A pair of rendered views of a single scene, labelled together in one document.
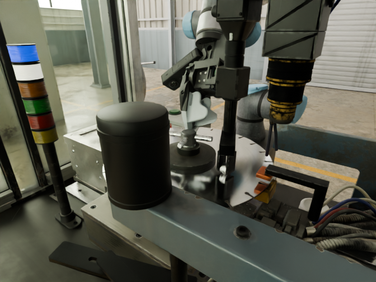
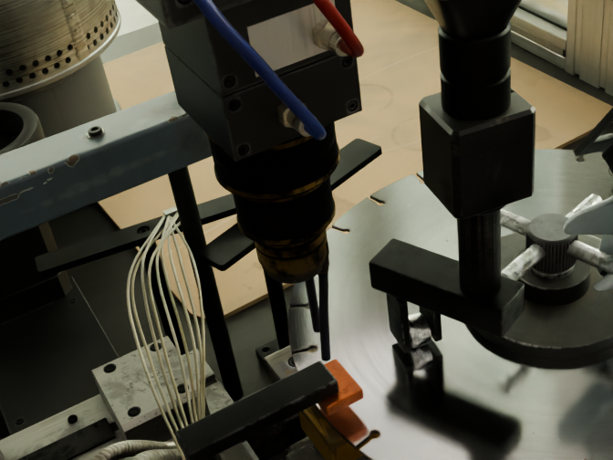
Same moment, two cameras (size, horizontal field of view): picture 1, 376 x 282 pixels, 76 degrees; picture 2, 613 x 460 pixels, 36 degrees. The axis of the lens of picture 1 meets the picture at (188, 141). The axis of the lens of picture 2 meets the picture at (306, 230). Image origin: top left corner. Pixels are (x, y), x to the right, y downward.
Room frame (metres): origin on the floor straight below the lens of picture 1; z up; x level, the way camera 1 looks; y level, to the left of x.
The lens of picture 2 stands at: (0.54, -0.44, 1.36)
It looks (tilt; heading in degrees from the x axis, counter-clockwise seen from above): 37 degrees down; 122
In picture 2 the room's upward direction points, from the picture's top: 9 degrees counter-clockwise
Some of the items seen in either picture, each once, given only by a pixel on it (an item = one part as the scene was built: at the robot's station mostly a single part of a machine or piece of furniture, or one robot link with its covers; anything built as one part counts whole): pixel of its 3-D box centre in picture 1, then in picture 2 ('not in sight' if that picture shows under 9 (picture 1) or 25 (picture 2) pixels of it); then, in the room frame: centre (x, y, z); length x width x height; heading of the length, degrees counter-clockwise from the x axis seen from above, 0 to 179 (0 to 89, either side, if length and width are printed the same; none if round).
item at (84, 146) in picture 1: (111, 155); not in sight; (0.67, 0.24, 0.82); 0.18 x 0.18 x 0.15; 55
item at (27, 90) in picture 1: (32, 88); not in sight; (0.47, 0.30, 1.08); 0.05 x 0.04 x 0.03; 145
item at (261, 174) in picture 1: (288, 191); (275, 442); (0.32, -0.16, 0.95); 0.10 x 0.03 x 0.07; 55
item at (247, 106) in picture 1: (253, 100); not in sight; (0.99, -0.28, 0.91); 0.13 x 0.12 x 0.14; 45
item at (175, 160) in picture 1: (188, 150); (551, 279); (0.43, 0.00, 0.96); 0.11 x 0.11 x 0.03
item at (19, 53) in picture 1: (23, 52); not in sight; (0.47, 0.30, 1.14); 0.05 x 0.04 x 0.03; 145
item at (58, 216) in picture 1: (67, 215); not in sight; (0.47, 0.30, 0.76); 0.09 x 0.03 x 0.03; 55
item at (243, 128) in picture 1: (249, 125); not in sight; (1.00, -0.27, 0.80); 0.15 x 0.15 x 0.10
